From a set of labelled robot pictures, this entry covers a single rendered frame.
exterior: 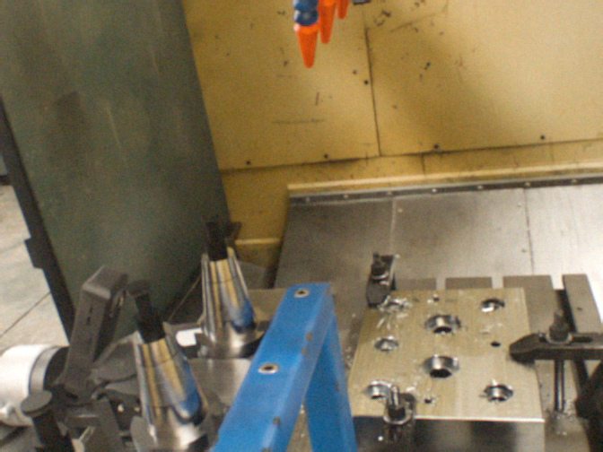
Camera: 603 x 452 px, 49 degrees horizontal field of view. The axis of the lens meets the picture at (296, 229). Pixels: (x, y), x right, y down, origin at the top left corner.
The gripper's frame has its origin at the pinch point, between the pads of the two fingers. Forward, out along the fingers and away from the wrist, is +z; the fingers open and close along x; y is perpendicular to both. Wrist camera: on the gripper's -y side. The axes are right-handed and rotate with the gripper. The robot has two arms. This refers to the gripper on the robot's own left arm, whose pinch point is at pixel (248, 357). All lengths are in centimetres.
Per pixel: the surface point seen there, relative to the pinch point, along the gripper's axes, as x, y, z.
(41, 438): 22.6, -11.3, -0.8
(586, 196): -116, 37, 42
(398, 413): -13.8, 17.6, 8.9
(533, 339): -29.7, 19.5, 24.0
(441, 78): -120, 4, 12
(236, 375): 5.3, -2.1, 1.2
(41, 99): -53, -17, -50
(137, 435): 13.1, -3.1, -3.0
